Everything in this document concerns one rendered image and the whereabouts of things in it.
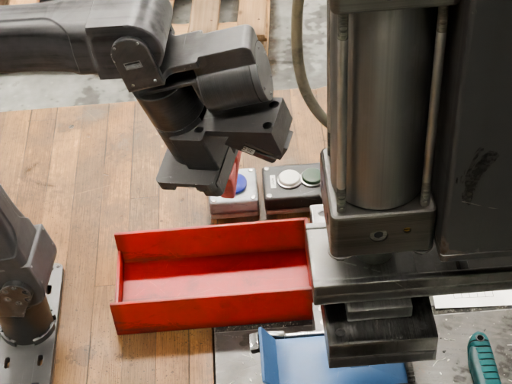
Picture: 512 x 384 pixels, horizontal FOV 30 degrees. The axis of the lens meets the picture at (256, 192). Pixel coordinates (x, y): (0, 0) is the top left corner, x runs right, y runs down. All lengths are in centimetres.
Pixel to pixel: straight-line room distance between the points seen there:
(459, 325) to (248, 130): 43
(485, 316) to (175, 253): 40
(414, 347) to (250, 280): 39
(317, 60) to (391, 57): 238
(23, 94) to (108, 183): 172
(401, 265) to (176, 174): 25
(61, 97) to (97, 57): 219
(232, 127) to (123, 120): 60
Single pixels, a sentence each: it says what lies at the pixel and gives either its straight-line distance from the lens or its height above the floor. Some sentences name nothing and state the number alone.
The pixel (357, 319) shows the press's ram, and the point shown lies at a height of 114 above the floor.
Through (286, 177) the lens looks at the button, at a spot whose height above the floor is 94.
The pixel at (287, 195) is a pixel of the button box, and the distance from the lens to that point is 130.
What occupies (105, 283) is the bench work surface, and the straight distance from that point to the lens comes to 127.
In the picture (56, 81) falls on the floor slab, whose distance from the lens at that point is 312.
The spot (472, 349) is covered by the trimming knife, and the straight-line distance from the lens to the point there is 116.
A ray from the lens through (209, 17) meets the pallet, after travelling 304.
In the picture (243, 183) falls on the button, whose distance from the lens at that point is 131.
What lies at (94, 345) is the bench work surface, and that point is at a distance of 121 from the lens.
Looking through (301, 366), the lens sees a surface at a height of 99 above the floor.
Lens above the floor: 185
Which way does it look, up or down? 45 degrees down
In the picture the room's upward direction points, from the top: 4 degrees counter-clockwise
